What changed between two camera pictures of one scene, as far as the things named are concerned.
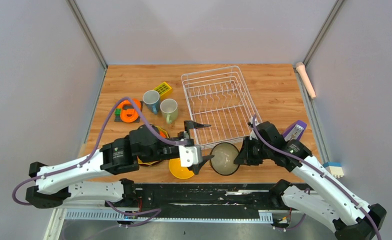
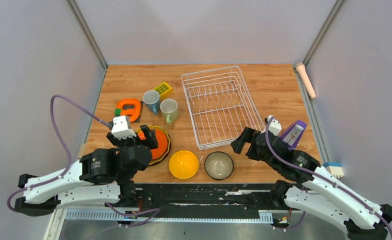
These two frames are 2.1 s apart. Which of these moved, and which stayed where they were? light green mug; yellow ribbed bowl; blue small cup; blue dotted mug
Moved: blue small cup
Stayed: light green mug; blue dotted mug; yellow ribbed bowl
